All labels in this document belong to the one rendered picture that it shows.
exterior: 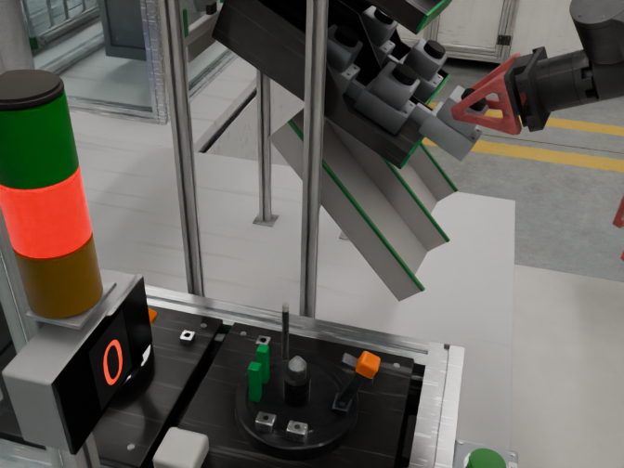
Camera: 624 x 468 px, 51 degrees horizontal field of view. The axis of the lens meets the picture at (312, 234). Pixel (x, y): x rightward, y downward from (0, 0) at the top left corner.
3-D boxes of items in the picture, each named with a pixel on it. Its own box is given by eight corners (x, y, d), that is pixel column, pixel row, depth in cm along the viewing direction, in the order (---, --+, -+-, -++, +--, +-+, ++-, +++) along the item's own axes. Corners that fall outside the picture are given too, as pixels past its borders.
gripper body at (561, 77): (509, 77, 68) (584, 58, 64) (527, 49, 76) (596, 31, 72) (525, 135, 71) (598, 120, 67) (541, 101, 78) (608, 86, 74)
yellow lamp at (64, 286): (116, 280, 48) (106, 224, 45) (79, 325, 44) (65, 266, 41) (55, 268, 49) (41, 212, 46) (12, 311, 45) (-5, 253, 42)
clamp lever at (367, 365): (352, 397, 74) (382, 357, 69) (348, 411, 72) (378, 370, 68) (323, 383, 74) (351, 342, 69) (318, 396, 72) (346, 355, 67)
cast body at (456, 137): (470, 148, 82) (503, 105, 78) (461, 162, 79) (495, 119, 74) (414, 109, 83) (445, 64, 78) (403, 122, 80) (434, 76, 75)
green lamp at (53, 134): (95, 157, 42) (82, 84, 39) (49, 196, 38) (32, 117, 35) (25, 146, 43) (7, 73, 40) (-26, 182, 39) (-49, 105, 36)
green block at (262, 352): (269, 377, 77) (269, 345, 74) (266, 384, 76) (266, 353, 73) (260, 375, 77) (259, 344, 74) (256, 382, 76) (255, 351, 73)
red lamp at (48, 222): (106, 223, 45) (95, 159, 42) (65, 265, 41) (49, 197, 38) (41, 211, 46) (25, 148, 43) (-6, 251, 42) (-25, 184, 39)
